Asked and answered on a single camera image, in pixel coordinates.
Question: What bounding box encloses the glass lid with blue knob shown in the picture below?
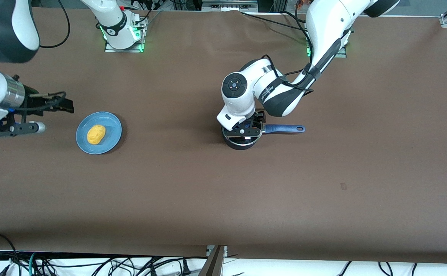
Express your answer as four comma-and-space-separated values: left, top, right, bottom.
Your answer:
223, 118, 264, 147

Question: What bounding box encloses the yellow potato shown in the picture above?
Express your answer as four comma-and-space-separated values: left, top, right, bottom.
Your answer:
87, 125, 106, 145

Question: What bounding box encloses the blue round plate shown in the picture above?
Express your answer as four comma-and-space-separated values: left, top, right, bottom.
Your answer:
75, 112, 123, 155

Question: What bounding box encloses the aluminium profile bar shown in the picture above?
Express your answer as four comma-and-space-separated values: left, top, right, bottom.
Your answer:
198, 245, 228, 276

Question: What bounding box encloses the dark pot with blue handle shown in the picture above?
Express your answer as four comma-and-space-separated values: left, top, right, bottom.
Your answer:
221, 115, 306, 151

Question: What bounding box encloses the black hanging arm cable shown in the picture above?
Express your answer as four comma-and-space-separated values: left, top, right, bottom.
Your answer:
39, 0, 71, 49

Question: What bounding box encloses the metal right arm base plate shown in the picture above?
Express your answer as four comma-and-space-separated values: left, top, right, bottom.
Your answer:
104, 15, 148, 53

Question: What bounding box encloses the black cable on table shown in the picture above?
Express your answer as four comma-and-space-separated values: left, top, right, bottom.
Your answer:
240, 11, 309, 31

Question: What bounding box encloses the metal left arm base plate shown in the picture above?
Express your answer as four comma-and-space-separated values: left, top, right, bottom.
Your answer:
306, 23, 347, 59

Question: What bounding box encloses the metal rail fixture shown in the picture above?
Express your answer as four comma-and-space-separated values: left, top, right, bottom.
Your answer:
202, 0, 259, 13

